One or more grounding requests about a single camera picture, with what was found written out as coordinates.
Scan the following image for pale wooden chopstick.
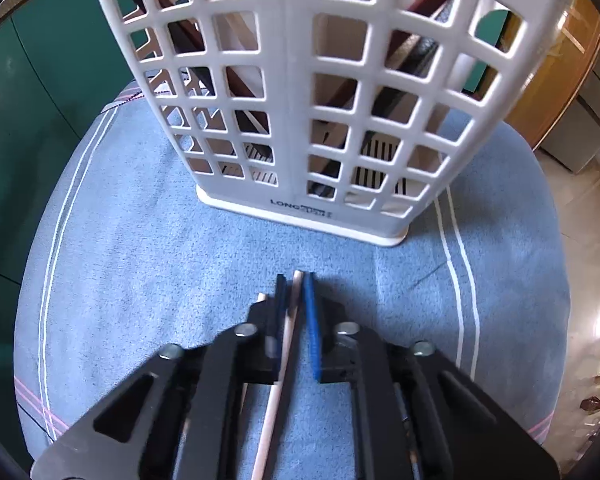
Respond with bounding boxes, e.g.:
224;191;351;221
251;270;304;480

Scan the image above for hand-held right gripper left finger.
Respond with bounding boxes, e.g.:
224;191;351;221
30;274;288;480

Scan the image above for grey refrigerator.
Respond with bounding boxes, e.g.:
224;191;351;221
534;57;600;177

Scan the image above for white lattice utensil holder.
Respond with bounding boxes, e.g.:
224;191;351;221
86;0;582;249

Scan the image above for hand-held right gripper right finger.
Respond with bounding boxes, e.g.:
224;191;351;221
302;272;562;480

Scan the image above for blue striped cloth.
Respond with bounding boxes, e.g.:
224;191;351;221
13;79;575;480

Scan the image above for teal lower cabinets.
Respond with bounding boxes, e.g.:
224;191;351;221
0;0;148;411

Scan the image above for black chopstick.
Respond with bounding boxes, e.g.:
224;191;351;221
167;20;276;161
307;35;439;196

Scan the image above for reddish brown chopstick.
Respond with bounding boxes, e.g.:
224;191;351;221
150;0;271;132
325;0;457;111

